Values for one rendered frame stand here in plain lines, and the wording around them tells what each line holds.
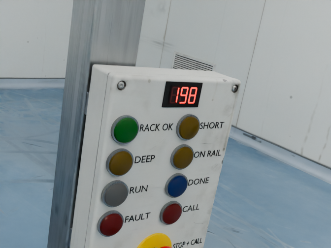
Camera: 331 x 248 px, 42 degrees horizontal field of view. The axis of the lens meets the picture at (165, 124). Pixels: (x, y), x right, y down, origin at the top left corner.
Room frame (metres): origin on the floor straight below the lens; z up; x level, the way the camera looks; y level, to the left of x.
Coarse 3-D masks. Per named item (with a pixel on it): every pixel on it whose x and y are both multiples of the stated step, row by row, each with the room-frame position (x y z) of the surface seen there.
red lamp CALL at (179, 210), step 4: (172, 204) 0.45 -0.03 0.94; (176, 204) 0.45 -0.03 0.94; (168, 208) 0.45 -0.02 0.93; (172, 208) 0.45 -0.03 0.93; (176, 208) 0.45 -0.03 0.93; (180, 208) 0.46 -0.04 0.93; (164, 212) 0.45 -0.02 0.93; (168, 212) 0.45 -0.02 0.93; (172, 212) 0.45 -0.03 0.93; (176, 212) 0.45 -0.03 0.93; (180, 212) 0.46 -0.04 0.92; (164, 216) 0.44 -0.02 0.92; (168, 216) 0.45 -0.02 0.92; (172, 216) 0.45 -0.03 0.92; (176, 216) 0.45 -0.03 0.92; (164, 220) 0.45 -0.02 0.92; (168, 220) 0.45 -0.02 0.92; (172, 220) 0.45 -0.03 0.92; (176, 220) 0.46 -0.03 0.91
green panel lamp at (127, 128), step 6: (120, 120) 0.40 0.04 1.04; (126, 120) 0.40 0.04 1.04; (132, 120) 0.41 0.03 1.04; (120, 126) 0.40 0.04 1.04; (126, 126) 0.40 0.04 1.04; (132, 126) 0.41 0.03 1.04; (114, 132) 0.40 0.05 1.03; (120, 132) 0.40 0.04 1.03; (126, 132) 0.40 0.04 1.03; (132, 132) 0.41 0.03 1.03; (120, 138) 0.40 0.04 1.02; (126, 138) 0.40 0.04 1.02; (132, 138) 0.41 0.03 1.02
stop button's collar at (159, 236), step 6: (156, 234) 0.44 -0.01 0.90; (162, 234) 0.45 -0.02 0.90; (144, 240) 0.44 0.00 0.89; (150, 240) 0.44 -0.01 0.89; (156, 240) 0.45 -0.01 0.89; (162, 240) 0.45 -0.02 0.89; (168, 240) 0.46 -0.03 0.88; (192, 240) 0.48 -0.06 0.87; (198, 240) 0.49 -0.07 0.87; (138, 246) 0.43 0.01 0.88; (144, 246) 0.44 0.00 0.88; (150, 246) 0.44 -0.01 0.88; (156, 246) 0.45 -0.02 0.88; (162, 246) 0.45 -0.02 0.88; (168, 246) 0.46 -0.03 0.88
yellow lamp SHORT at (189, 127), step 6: (186, 120) 0.45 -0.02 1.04; (192, 120) 0.45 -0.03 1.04; (180, 126) 0.44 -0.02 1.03; (186, 126) 0.45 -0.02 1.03; (192, 126) 0.45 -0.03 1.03; (198, 126) 0.46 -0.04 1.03; (180, 132) 0.44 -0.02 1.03; (186, 132) 0.45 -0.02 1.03; (192, 132) 0.45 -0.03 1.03; (186, 138) 0.45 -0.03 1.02
